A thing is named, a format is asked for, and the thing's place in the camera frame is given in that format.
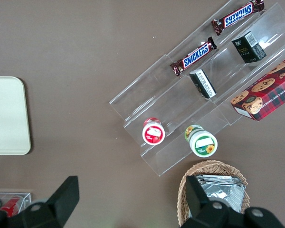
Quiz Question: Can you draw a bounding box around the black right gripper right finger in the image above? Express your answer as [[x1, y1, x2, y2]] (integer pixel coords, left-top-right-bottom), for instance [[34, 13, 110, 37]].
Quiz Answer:
[[180, 175, 230, 228]]

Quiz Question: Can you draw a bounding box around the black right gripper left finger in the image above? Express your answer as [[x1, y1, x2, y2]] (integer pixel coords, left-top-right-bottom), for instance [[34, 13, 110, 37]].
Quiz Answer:
[[20, 175, 80, 228]]

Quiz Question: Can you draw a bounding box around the foil wrapped sandwich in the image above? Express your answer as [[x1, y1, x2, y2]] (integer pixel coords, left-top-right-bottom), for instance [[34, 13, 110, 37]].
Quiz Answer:
[[195, 174, 247, 214]]

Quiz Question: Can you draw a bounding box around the woven wicker basket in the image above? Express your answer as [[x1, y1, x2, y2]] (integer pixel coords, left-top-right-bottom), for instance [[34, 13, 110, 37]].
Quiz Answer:
[[176, 160, 251, 228]]

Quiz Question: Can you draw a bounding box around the cream plastic tray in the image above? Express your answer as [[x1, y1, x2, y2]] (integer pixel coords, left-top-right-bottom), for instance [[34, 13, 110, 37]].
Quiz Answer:
[[0, 76, 32, 156]]

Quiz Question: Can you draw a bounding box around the clear acrylic can box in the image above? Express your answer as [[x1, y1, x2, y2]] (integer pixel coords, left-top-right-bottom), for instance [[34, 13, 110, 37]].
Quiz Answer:
[[0, 192, 32, 218]]

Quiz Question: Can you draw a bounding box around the green sunflower yogurt cup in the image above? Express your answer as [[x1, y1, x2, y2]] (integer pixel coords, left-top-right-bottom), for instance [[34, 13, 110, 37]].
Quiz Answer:
[[185, 124, 219, 158]]

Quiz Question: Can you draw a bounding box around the red strawberry yogurt cup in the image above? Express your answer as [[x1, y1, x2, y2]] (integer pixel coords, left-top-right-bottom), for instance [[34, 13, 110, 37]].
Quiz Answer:
[[142, 116, 166, 145]]

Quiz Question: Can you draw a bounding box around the clear acrylic tiered display stand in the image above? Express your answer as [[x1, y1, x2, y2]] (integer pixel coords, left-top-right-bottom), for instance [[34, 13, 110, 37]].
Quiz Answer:
[[109, 0, 285, 177]]

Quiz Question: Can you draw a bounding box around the small black carton box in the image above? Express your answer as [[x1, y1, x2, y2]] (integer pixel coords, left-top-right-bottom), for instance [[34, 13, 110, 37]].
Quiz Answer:
[[189, 69, 217, 99], [231, 31, 267, 64]]

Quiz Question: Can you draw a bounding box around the red plaid cookie box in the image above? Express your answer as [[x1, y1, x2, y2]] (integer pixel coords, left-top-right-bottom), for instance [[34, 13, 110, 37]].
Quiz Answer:
[[229, 53, 285, 122]]

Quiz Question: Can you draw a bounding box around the Snickers chocolate bar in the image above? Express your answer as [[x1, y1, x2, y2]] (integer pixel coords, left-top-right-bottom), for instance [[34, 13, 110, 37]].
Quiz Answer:
[[211, 0, 265, 37], [170, 36, 217, 77]]

